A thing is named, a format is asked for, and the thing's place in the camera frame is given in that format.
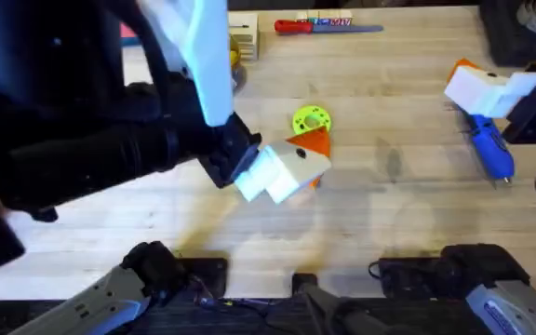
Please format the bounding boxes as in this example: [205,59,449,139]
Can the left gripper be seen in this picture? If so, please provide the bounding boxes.
[0,81,263,211]

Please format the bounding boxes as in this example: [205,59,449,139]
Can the blue electric screwdriver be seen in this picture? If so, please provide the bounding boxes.
[462,111,516,185]

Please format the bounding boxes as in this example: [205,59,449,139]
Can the green disc with holes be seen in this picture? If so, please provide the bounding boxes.
[291,105,332,137]

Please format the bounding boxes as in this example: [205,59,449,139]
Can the black box with contents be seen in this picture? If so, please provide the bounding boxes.
[478,0,536,69]

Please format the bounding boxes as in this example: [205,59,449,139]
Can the grey tape roll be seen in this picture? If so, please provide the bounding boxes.
[231,64,248,95]

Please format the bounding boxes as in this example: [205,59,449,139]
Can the pink flat object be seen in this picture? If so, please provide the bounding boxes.
[119,21,140,47]

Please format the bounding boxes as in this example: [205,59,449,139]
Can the yellow round object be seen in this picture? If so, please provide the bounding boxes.
[229,34,243,69]

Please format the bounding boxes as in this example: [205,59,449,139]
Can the pale wooden box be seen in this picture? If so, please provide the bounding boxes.
[227,12,261,61]

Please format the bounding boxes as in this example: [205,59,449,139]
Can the box with colourful blocks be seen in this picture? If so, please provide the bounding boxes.
[295,9,355,27]

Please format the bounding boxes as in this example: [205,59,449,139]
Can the thin cable bundle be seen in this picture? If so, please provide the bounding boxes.
[192,278,281,315]

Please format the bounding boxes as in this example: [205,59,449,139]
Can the black centre mount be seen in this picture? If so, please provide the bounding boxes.
[289,273,418,335]

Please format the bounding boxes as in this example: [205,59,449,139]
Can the black rail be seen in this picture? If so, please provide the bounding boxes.
[0,256,536,335]

